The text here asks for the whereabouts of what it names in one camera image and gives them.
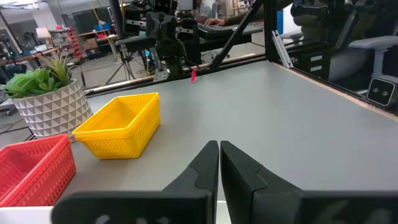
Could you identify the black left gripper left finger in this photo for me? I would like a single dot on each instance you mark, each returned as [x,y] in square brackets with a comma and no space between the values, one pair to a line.
[199,174]

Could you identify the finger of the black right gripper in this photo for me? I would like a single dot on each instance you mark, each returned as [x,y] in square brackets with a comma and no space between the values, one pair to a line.
[154,26]
[169,26]

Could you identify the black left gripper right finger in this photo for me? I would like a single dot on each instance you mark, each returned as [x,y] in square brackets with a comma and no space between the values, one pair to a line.
[239,186]

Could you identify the yellow slotted plastic basket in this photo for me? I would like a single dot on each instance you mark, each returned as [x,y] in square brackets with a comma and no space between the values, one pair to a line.
[121,115]
[118,151]
[109,139]

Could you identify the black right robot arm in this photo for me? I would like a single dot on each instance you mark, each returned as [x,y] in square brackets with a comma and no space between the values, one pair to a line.
[174,62]

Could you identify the person's forearm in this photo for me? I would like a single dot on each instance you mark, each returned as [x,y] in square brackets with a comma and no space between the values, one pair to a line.
[245,17]

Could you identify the black office desk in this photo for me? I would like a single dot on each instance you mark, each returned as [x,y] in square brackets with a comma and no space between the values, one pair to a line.
[136,42]

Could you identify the blue storage bin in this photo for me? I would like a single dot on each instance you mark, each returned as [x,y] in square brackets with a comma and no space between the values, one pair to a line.
[102,27]

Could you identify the person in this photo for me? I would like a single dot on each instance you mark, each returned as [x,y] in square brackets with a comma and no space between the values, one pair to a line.
[206,9]

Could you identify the black tripod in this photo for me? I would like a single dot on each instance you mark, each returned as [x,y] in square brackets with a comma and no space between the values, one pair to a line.
[124,65]

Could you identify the person's hand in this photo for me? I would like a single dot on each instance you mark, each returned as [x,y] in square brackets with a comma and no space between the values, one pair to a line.
[214,21]

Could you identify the black keyboard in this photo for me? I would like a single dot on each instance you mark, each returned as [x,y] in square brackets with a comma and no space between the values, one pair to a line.
[217,31]

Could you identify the pink tag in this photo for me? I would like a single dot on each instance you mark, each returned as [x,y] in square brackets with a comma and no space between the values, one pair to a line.
[193,76]

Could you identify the grey table mat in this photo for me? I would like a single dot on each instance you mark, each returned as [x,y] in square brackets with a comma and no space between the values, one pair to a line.
[248,124]

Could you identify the red parts bin rack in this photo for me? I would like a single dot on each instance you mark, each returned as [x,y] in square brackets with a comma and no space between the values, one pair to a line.
[73,43]

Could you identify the wooden workbench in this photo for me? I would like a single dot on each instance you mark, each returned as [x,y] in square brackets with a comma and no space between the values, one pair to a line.
[28,56]

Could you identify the green plant in patterned pot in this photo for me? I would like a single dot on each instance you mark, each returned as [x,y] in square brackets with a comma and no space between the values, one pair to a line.
[53,109]

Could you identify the black drawer cabinet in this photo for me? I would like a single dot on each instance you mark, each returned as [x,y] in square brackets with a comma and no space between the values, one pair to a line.
[314,63]

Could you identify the grey office chair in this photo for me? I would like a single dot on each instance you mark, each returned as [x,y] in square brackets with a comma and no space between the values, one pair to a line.
[367,43]

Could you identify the white metal bracket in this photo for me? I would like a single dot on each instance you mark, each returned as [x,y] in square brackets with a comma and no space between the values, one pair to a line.
[161,75]

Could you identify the black aluminium table frame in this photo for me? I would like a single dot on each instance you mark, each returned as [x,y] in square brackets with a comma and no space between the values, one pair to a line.
[270,31]

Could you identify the silver aluminium bracket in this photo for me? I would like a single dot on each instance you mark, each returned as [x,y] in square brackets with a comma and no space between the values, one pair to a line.
[281,49]

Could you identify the grey table-level camera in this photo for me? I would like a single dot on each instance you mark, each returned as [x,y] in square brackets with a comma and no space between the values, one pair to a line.
[381,91]

